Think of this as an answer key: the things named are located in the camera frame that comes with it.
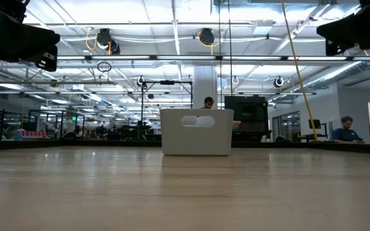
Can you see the black aluminium table frame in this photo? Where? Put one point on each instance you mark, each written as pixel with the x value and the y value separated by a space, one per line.
pixel 75 144

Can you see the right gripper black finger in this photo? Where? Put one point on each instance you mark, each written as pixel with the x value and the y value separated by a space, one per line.
pixel 339 30

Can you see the white building column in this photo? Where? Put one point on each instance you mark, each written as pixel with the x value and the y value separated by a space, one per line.
pixel 204 83

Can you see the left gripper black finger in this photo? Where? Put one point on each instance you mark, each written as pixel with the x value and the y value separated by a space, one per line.
pixel 43 40

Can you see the black workstation frame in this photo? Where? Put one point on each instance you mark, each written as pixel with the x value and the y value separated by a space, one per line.
pixel 167 82
pixel 61 125

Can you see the small black monitor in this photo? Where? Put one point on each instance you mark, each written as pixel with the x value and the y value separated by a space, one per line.
pixel 315 123

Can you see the long ceiling light strip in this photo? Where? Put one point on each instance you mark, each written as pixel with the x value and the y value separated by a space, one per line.
pixel 185 57

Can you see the red and blue boxes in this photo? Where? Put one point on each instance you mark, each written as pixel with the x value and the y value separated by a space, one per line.
pixel 32 134

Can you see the grey plastic basket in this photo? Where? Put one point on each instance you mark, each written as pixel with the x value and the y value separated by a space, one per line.
pixel 198 141

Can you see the person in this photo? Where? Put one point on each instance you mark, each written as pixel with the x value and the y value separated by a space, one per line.
pixel 345 133
pixel 208 102

